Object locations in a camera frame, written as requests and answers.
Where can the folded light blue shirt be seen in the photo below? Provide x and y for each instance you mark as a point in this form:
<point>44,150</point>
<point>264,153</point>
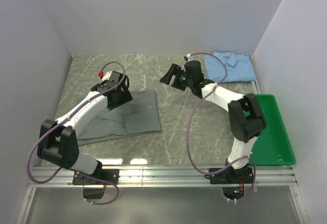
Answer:
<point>239,68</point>

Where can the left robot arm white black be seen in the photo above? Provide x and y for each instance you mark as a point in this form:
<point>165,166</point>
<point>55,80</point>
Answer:
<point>58,143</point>

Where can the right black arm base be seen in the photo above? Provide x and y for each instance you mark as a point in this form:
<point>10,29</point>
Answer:
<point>236,183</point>

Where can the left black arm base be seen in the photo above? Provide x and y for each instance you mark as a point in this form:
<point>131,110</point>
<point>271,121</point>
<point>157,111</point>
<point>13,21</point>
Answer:
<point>94,187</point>

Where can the green plastic tray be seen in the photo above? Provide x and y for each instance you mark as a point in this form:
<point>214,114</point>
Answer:
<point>273,147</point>

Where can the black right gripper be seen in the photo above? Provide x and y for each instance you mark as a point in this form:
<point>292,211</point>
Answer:
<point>176,71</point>

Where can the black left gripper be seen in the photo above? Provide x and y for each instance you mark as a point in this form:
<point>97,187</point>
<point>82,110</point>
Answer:
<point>126,97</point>

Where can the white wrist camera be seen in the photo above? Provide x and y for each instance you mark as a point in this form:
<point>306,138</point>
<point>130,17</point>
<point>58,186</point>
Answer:
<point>188,57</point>
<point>105,75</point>

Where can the grey long sleeve shirt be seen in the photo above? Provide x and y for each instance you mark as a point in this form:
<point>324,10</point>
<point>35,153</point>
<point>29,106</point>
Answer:
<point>136,117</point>

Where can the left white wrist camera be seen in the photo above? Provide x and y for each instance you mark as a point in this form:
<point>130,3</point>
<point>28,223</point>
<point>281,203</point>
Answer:
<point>105,75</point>

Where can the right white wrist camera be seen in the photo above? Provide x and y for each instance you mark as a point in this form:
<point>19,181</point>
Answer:
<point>188,57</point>

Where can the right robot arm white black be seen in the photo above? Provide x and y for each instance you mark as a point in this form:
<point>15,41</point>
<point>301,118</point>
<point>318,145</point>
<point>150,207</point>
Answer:
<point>246,118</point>

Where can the aluminium mounting rail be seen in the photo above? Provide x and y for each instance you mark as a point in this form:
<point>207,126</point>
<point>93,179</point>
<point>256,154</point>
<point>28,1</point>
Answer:
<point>167,194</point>

